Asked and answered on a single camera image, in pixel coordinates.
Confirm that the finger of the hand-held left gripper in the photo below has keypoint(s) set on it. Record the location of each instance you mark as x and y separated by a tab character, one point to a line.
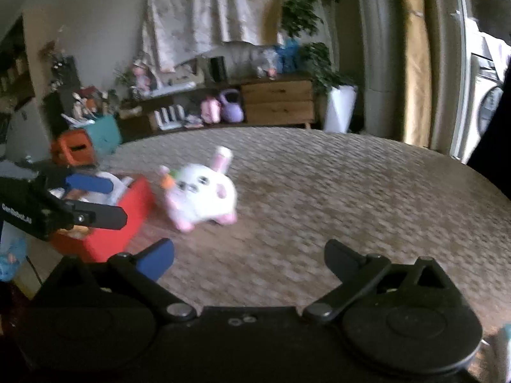
90	183
103	216

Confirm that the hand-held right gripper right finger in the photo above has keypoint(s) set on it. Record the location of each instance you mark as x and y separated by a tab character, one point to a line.
341	261

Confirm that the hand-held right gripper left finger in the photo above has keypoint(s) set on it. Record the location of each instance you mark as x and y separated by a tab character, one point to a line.
159	256

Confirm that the red storage box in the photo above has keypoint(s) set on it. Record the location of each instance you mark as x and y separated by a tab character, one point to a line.
119	223

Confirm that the white bunny plush toy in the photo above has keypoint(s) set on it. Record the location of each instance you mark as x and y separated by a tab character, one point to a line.
201	193

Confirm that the orange box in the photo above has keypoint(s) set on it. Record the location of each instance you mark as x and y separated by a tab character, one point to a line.
74	149

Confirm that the teal container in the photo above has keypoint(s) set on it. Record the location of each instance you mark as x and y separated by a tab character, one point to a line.
106	135

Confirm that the blue printed packet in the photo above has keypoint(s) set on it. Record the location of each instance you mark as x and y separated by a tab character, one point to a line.
11	259

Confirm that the white slotted rack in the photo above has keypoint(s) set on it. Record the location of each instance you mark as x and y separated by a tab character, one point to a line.
169	117

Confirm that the doll figure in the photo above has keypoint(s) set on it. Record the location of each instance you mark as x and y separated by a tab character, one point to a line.
142	76

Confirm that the pink toy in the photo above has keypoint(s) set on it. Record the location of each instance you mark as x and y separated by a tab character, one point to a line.
210	111

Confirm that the white planter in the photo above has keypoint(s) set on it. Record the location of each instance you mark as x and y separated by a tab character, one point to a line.
340	109

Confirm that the purple toy kettle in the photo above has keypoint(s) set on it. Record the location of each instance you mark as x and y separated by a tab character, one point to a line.
231	108

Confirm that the black speaker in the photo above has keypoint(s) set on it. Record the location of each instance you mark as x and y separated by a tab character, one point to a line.
218	69

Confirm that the wooden drawer cabinet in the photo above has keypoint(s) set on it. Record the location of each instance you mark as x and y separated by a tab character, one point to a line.
277	101

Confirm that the white tissue pack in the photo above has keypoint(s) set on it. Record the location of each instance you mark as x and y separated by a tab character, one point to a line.
500	347

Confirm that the dark cloth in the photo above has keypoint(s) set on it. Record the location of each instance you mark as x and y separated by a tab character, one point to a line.
495	143

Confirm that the green potted plant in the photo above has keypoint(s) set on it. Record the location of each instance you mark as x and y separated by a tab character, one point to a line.
315	60

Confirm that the gold curtain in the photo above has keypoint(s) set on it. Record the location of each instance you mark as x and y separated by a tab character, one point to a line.
417	68

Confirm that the floral hanging cloth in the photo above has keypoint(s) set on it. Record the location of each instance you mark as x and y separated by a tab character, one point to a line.
207	12

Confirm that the blue gift bag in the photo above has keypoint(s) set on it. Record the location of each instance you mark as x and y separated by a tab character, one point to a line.
287	56

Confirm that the washing machine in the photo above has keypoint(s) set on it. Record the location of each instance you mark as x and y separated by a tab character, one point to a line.
487	103

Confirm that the grey curtain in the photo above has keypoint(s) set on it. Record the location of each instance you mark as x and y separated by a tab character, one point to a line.
377	48

